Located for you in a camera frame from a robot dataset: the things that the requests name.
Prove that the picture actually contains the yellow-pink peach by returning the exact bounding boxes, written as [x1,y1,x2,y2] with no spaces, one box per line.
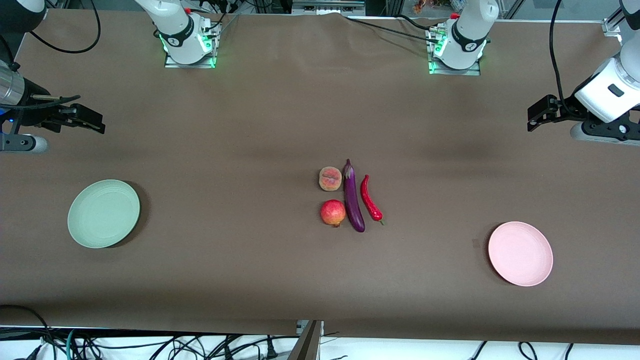
[318,166,343,192]

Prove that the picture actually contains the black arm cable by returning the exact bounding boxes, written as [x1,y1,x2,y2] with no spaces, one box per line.
[29,0,102,55]
[549,0,577,115]

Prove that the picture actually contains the brown table cover sheet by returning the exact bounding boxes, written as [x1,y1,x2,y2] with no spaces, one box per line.
[0,9,640,346]

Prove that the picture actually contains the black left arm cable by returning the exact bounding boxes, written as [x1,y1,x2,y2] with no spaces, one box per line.
[549,0,577,115]

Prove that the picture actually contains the aluminium profile beam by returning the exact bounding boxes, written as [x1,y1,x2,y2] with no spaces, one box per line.
[287,320,324,360]

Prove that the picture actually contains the long black base cable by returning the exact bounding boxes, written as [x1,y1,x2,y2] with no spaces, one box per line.
[345,16,441,44]

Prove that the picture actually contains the colourful background items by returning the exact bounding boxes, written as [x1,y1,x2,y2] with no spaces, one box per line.
[413,0,452,14]

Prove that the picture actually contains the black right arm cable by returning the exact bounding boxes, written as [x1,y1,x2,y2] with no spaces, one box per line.
[29,0,102,55]

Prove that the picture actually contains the pink round plate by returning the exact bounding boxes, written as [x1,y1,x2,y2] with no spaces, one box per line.
[488,221,554,287]

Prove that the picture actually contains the long purple eggplant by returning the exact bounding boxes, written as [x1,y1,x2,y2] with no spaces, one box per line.
[342,159,366,233]

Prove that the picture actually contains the black tangled floor cable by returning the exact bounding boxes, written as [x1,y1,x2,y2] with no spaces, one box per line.
[75,334,301,360]

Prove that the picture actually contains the pale green round plate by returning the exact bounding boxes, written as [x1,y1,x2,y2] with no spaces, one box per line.
[67,179,141,249]

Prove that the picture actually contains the red chili pepper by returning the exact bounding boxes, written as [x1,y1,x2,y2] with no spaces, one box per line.
[360,174,386,225]

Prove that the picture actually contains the short black base cable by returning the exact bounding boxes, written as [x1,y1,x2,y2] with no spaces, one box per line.
[397,14,437,32]

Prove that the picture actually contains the black looped floor cable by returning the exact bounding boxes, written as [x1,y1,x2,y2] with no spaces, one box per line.
[0,305,57,360]

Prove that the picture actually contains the red pomegranate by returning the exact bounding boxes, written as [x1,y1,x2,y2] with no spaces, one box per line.
[320,199,347,228]

